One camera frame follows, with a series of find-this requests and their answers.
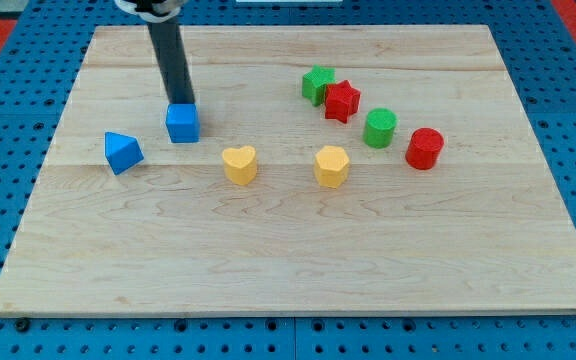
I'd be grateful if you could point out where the blue cube block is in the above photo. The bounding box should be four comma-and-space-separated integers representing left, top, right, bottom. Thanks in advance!
165, 104, 200, 143

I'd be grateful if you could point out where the yellow heart block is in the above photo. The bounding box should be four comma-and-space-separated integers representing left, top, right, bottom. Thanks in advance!
222, 145, 257, 186

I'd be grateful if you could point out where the blue triangular prism block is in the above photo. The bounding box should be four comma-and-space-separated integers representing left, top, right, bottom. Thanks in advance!
104, 132, 144, 175

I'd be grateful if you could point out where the red star block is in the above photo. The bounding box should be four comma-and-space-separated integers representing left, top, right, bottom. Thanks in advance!
324, 80, 361, 124

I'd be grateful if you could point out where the yellow hexagon block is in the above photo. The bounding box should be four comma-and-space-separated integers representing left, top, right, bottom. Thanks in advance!
314, 145, 350, 188

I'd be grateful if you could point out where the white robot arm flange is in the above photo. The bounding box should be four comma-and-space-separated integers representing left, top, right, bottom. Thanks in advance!
114, 0, 188, 23

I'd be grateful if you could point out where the green cylinder block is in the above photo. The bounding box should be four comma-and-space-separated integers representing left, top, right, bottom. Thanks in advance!
362, 108, 398, 149

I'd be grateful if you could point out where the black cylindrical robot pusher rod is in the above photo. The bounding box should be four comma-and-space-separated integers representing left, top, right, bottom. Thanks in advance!
147, 18, 195, 104

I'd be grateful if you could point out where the green star block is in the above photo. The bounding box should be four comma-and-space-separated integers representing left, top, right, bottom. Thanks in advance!
301, 65, 335, 107

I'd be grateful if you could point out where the red cylinder block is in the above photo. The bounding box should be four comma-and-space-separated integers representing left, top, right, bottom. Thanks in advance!
405, 127, 444, 170

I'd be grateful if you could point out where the light wooden board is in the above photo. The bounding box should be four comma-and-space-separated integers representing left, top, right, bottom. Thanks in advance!
0, 25, 576, 318

